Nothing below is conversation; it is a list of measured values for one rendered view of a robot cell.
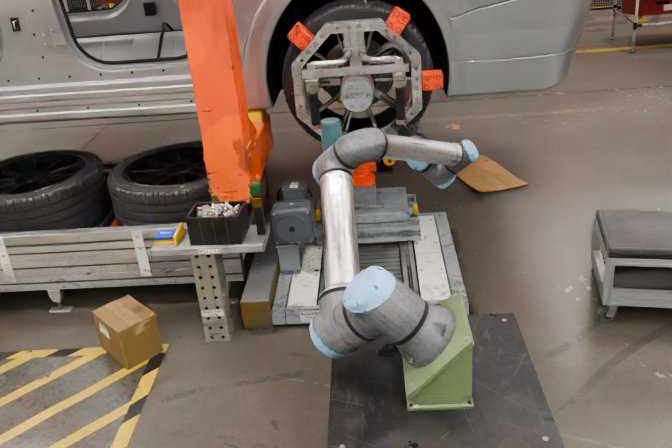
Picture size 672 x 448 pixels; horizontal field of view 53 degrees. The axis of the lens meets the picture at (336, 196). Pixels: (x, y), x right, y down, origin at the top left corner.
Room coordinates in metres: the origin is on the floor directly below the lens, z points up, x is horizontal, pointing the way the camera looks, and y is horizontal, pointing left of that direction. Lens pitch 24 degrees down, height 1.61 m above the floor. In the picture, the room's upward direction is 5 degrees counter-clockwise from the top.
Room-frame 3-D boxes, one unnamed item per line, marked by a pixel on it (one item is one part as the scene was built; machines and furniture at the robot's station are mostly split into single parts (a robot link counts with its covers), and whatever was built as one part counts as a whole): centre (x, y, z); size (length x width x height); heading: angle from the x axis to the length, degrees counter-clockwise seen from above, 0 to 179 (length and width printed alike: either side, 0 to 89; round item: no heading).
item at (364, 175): (2.84, -0.13, 0.48); 0.16 x 0.12 x 0.17; 176
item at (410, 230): (2.97, -0.14, 0.13); 0.50 x 0.36 x 0.10; 86
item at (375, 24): (2.80, -0.13, 0.85); 0.54 x 0.07 x 0.54; 86
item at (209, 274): (2.28, 0.52, 0.21); 0.10 x 0.10 x 0.42; 86
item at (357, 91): (2.73, -0.13, 0.85); 0.21 x 0.14 x 0.14; 176
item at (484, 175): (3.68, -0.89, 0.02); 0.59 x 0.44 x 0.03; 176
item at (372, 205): (2.97, -0.14, 0.32); 0.40 x 0.30 x 0.28; 86
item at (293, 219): (2.76, 0.18, 0.26); 0.42 x 0.18 x 0.35; 176
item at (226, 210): (2.28, 0.45, 0.51); 0.20 x 0.14 x 0.13; 83
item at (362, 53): (2.67, -0.22, 1.03); 0.19 x 0.18 x 0.11; 176
